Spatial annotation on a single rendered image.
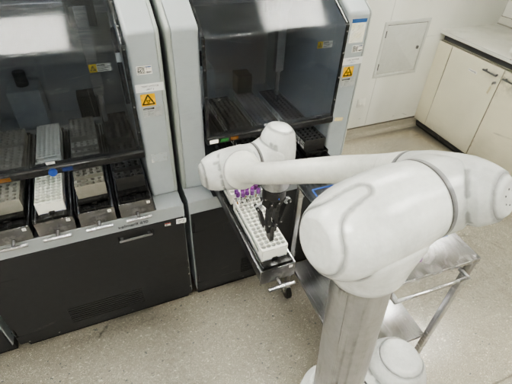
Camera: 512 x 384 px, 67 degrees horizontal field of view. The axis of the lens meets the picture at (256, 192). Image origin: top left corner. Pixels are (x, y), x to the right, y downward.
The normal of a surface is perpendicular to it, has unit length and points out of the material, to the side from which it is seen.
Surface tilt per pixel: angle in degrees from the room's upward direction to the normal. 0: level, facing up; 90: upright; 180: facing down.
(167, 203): 0
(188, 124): 90
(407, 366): 9
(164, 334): 0
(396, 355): 7
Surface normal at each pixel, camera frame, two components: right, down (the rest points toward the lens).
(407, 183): 0.15, -0.60
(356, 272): 0.11, 0.65
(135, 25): 0.22, -0.37
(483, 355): 0.04, -0.77
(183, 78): 0.38, 0.61
